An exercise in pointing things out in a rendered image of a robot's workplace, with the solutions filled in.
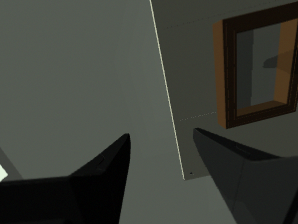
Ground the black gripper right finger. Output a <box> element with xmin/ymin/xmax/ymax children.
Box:
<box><xmin>193</xmin><ymin>128</ymin><xmax>298</xmax><ymax>224</ymax></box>

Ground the beige flat board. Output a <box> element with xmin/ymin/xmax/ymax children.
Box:
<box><xmin>150</xmin><ymin>0</ymin><xmax>298</xmax><ymax>181</ymax></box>

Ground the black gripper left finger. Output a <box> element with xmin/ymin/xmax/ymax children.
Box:
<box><xmin>0</xmin><ymin>133</ymin><xmax>131</xmax><ymax>224</ymax></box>

